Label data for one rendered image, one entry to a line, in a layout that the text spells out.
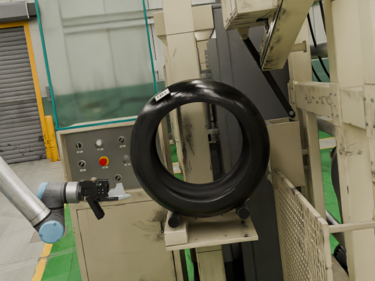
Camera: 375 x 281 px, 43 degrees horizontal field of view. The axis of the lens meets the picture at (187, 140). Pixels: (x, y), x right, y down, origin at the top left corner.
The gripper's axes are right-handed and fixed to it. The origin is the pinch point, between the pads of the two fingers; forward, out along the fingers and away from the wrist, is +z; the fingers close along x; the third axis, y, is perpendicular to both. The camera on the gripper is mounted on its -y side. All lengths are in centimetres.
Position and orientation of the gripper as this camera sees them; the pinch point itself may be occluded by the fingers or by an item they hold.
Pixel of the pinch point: (128, 197)
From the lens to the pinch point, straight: 199.1
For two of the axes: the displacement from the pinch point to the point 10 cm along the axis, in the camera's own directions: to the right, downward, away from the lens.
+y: -0.1, -9.9, -1.4
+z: 10.0, -0.1, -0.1
